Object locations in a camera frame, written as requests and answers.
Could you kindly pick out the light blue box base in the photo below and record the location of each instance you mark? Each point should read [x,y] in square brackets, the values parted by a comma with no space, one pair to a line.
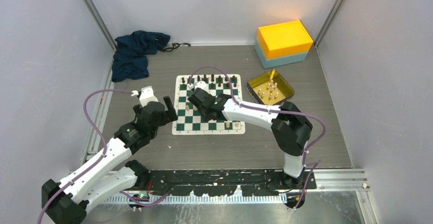
[269,63]

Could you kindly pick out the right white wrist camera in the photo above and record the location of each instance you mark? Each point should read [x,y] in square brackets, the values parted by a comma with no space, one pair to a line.
[200,84]

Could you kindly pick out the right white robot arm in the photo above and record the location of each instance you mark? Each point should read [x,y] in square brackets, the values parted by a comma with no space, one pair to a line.
[290,130]

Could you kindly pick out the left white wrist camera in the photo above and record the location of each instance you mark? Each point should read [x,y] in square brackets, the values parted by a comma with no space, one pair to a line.
[145,95]

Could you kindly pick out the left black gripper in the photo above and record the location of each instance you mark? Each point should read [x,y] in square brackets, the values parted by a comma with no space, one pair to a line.
[169,115]

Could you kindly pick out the dark blue cloth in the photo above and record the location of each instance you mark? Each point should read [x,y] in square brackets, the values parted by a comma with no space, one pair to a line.
[130,58]

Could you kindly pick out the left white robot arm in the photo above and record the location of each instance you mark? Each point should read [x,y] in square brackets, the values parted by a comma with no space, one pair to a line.
[110,171]

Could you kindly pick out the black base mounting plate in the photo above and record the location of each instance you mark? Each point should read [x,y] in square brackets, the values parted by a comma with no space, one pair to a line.
[251,182]

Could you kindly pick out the yellow box lid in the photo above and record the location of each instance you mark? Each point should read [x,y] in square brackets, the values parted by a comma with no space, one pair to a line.
[283,39]

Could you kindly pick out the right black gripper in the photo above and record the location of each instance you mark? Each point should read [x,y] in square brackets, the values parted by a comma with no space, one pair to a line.
[203,116]

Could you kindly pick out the green white chess board mat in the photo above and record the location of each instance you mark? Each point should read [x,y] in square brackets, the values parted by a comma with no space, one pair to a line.
[190,122]

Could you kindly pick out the gold metal tin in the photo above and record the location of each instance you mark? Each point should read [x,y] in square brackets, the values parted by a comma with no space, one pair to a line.
[270,88]

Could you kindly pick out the aluminium front rail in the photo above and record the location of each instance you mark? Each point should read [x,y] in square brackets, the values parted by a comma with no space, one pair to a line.
[237,198]

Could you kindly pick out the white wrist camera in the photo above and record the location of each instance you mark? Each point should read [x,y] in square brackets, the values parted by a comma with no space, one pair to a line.
[200,84]
[145,95]

